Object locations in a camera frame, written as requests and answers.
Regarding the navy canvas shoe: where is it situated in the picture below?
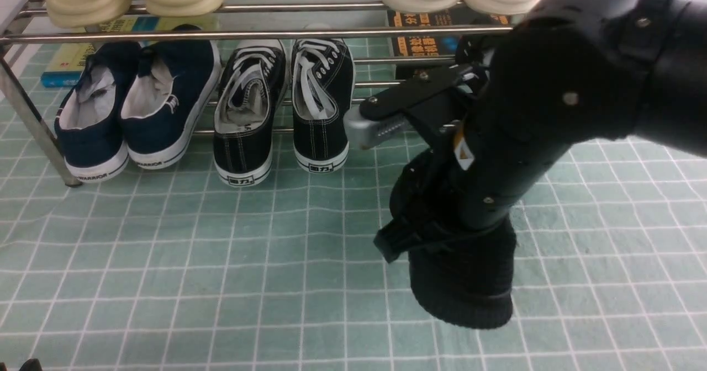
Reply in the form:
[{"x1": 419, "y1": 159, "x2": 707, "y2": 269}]
[
  {"x1": 119, "y1": 39, "x2": 221, "y2": 170},
  {"x1": 54, "y1": 41, "x2": 143, "y2": 184}
]

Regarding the black canvas sneaker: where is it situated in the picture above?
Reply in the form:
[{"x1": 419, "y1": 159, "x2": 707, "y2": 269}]
[
  {"x1": 213, "y1": 39, "x2": 289, "y2": 187},
  {"x1": 291, "y1": 39, "x2": 356, "y2": 174}
]

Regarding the black canvas sneaker right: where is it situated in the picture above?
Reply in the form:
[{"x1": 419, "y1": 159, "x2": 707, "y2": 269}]
[{"x1": 291, "y1": 39, "x2": 356, "y2": 174}]

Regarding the navy canvas shoe left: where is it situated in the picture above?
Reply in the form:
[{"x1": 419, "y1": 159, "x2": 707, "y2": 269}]
[{"x1": 54, "y1": 41, "x2": 143, "y2": 184}]

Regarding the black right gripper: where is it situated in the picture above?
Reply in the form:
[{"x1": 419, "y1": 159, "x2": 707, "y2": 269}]
[{"x1": 359, "y1": 34, "x2": 498, "y2": 264}]

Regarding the black canvas sneaker left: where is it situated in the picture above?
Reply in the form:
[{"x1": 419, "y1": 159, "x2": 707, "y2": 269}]
[{"x1": 213, "y1": 39, "x2": 289, "y2": 187}]

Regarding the blue yellow book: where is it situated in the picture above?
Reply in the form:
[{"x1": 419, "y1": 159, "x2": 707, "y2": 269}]
[{"x1": 40, "y1": 14, "x2": 219, "y2": 88}]

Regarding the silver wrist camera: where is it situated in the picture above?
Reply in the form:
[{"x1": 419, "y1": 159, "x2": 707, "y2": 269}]
[{"x1": 343, "y1": 106, "x2": 411, "y2": 150}]

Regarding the black knit sneaker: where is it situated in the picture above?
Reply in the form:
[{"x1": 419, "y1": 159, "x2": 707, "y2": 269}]
[
  {"x1": 379, "y1": 149, "x2": 463, "y2": 262},
  {"x1": 408, "y1": 217, "x2": 517, "y2": 329}
]

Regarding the silver metal shoe rack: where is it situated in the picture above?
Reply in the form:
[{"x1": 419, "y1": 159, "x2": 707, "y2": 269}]
[{"x1": 0, "y1": 0, "x2": 553, "y2": 188}]

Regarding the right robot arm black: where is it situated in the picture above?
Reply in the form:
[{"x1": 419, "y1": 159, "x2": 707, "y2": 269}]
[{"x1": 358, "y1": 0, "x2": 705, "y2": 262}]

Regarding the black book orange text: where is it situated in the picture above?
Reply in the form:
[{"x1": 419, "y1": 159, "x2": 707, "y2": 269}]
[{"x1": 387, "y1": 6, "x2": 513, "y2": 80}]

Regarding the navy canvas shoe right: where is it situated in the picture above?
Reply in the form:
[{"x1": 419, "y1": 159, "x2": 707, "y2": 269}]
[{"x1": 119, "y1": 39, "x2": 221, "y2": 170}]

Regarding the green checkered floor mat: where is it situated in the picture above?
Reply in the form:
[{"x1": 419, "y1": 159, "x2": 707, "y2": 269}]
[{"x1": 1, "y1": 100, "x2": 706, "y2": 370}]

